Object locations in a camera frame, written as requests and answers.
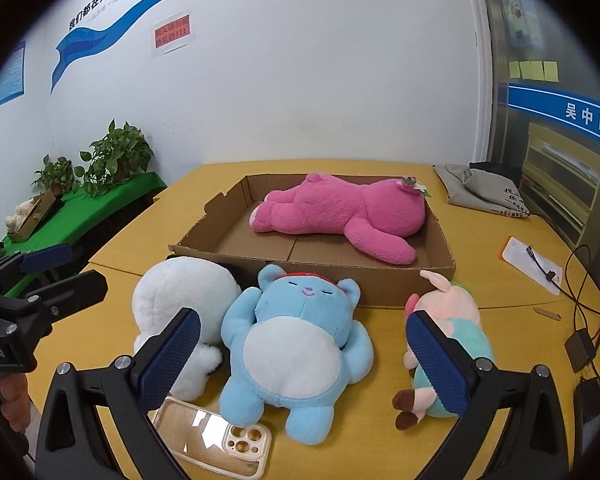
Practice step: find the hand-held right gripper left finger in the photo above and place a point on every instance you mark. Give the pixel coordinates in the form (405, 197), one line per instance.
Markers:
(172, 355)

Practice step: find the yellow shelf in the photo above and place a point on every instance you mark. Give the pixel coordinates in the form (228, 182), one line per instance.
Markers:
(565, 180)

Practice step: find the small wooden piece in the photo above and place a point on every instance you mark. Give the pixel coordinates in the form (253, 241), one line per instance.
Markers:
(550, 314)

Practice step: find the white plush toy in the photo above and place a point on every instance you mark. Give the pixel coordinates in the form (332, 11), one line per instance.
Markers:
(180, 290)

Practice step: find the cartoon poster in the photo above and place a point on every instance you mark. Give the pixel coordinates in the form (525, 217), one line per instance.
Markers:
(517, 12)

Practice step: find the black flat device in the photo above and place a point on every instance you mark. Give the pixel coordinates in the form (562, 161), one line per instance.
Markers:
(589, 407)

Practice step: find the brown cardboard box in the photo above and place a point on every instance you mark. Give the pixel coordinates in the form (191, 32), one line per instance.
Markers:
(310, 255)

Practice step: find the pink plush bear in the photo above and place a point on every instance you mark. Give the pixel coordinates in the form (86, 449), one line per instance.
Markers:
(340, 210)

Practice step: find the white paper sheet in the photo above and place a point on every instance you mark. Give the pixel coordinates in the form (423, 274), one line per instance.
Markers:
(517, 255)

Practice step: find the red wall sign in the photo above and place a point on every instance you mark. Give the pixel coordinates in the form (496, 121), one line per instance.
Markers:
(172, 35)

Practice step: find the small cardboard box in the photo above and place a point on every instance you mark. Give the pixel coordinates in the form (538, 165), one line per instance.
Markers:
(35, 217)

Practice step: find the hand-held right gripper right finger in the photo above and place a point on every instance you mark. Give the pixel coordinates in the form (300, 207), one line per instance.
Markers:
(437, 365)

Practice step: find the grey cloth bag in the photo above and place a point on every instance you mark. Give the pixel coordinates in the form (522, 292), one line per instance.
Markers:
(475, 195)

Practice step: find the black cloth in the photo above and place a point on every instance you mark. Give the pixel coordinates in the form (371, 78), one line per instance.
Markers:
(495, 169)

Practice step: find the black power adapter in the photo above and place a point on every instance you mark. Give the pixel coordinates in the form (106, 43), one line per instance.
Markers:
(579, 350)

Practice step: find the person's left hand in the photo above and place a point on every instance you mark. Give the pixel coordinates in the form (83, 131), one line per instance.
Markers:
(16, 402)

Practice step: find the beige plush toy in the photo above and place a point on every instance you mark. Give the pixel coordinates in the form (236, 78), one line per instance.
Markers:
(19, 215)

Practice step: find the blue plush bear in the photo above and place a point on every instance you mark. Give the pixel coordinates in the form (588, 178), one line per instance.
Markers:
(290, 350)

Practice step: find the large potted plant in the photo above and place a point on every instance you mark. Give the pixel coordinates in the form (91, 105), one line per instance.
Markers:
(117, 155)

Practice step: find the pink pig plush toy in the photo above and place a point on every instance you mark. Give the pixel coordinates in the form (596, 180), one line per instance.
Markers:
(455, 310)

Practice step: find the green table cloth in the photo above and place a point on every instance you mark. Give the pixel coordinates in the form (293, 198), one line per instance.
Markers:
(105, 210)

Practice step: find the clear phone case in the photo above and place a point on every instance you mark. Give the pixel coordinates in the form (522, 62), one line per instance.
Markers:
(200, 435)

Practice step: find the blue sign band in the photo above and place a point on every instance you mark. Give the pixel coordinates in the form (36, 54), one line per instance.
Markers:
(555, 105)

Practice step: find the small potted plant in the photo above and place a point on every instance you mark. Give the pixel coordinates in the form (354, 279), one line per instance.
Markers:
(55, 175)

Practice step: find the blue framed notice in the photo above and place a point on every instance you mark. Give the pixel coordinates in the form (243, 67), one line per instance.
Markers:
(9, 75)

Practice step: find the blue ribbon wall decal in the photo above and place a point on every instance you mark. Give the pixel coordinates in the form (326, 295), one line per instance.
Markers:
(90, 40)

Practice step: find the yellow sticky note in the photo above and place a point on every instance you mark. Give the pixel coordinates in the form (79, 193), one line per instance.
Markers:
(538, 70)
(551, 71)
(514, 70)
(526, 70)

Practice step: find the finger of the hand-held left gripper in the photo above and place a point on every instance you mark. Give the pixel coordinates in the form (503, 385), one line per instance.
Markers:
(75, 290)
(45, 258)

